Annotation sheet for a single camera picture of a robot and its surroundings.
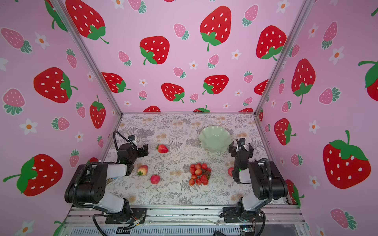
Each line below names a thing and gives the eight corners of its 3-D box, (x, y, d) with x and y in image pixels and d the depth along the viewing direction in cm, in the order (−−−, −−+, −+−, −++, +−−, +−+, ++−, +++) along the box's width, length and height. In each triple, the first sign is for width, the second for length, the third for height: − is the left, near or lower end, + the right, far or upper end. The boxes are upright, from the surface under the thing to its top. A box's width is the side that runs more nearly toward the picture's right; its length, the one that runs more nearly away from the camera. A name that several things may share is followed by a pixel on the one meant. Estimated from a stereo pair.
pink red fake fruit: (151, 184, 86) (149, 182, 83) (153, 177, 89) (151, 174, 86) (159, 184, 86) (158, 182, 83) (160, 177, 89) (159, 174, 86)
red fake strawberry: (156, 153, 99) (154, 150, 96) (157, 148, 102) (156, 144, 99) (168, 153, 99) (166, 150, 96) (168, 148, 102) (167, 144, 99)
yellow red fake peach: (138, 177, 89) (136, 174, 86) (141, 168, 93) (138, 164, 89) (146, 177, 89) (144, 174, 86) (148, 168, 93) (146, 164, 89)
